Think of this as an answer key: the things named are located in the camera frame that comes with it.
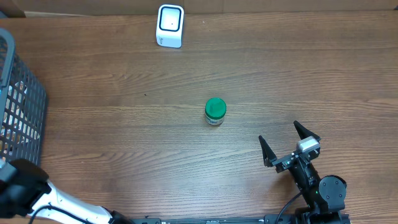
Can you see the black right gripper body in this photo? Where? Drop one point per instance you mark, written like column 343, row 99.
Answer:
column 283, row 163

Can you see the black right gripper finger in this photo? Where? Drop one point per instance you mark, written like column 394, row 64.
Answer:
column 268, row 155
column 304, row 132

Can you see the green-lid jar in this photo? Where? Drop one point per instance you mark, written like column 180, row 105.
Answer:
column 215, row 110

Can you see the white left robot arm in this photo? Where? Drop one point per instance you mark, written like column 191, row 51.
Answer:
column 26, row 191

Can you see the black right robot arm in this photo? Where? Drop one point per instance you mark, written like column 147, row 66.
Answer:
column 320, row 200

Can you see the white barcode scanner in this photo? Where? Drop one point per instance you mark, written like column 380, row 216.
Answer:
column 169, row 27

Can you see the dark grey plastic basket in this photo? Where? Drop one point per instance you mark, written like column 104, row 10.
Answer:
column 23, row 106

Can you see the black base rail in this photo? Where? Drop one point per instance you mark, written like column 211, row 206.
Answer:
column 211, row 220

